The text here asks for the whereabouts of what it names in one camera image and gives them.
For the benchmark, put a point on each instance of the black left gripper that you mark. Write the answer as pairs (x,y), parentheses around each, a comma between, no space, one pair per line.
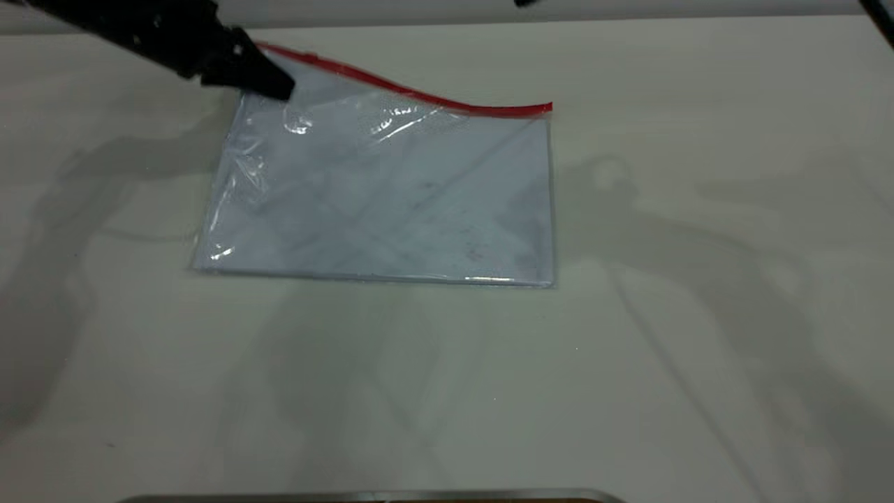
(192,38)

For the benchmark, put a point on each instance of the clear bag with red zipper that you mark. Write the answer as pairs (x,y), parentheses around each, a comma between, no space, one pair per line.
(391,202)

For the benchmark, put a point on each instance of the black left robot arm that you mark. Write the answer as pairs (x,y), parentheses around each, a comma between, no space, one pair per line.
(91,21)

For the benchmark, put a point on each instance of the metal strip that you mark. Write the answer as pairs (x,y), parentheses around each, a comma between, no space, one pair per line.
(370,497)

